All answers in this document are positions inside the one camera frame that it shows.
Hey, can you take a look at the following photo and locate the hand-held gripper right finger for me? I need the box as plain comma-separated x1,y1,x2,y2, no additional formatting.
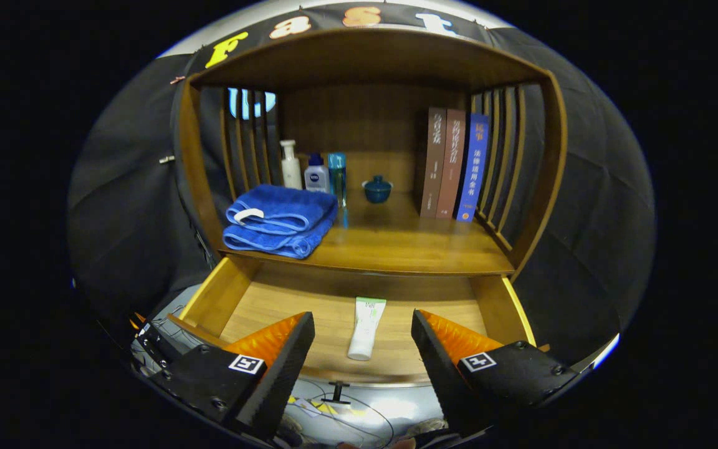
411,309,581,437

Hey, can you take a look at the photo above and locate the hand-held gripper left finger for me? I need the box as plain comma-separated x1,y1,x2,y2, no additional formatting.
147,312,316,440

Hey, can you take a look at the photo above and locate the white and green tube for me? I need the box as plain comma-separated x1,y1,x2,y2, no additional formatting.
347,297,387,361

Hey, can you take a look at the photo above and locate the wooden drawer with black knob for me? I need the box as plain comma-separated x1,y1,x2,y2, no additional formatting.
168,254,550,405

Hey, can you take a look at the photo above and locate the wooden countertop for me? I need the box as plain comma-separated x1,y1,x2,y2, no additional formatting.
219,187,515,276

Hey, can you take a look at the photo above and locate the brown wooden cabinet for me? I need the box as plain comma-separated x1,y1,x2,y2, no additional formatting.
172,28,568,387

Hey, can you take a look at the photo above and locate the folded blue towel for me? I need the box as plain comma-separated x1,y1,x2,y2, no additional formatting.
223,184,339,259

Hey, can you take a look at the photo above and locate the white bottle with blue cap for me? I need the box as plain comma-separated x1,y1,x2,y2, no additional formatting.
305,153,330,193

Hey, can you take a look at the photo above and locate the dark blue lidded teacup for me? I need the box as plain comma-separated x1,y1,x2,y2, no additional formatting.
362,175,393,204

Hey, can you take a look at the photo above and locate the clear teal bottle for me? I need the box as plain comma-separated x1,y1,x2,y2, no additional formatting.
328,153,347,208

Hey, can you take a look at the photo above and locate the white pump bottle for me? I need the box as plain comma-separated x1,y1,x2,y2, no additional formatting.
280,140,303,190

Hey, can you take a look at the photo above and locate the blue book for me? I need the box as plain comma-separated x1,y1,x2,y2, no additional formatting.
456,113,490,223

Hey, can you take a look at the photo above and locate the reddish brown book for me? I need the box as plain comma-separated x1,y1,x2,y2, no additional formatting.
436,109,467,220

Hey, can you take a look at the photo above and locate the dark brown book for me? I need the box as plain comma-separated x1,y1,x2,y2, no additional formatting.
419,107,448,218

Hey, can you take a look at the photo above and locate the black backdrop cloth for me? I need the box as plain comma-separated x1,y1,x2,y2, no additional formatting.
66,0,656,369

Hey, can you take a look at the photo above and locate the thin black floor cable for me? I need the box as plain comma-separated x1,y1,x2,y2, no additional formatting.
290,390,397,447

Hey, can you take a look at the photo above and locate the small black device with wires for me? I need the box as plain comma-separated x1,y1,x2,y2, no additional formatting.
132,312,176,369

